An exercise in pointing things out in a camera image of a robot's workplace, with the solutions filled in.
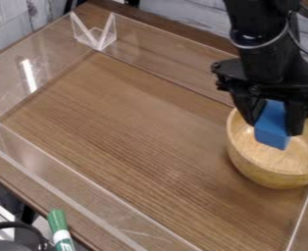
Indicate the green white marker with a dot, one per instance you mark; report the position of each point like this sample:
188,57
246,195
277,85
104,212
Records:
60,232

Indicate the brown wooden bowl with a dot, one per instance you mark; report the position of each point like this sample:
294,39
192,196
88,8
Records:
278,169

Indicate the clear acrylic corner bracket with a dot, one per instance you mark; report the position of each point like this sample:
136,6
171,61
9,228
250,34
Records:
95,37

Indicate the clear acrylic front wall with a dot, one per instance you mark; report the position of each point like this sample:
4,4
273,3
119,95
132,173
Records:
105,223

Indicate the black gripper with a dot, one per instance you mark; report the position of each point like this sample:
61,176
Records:
269,71

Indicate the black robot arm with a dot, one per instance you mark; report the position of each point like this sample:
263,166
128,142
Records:
265,17

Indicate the blue rectangular block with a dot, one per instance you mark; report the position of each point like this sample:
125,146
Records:
269,128

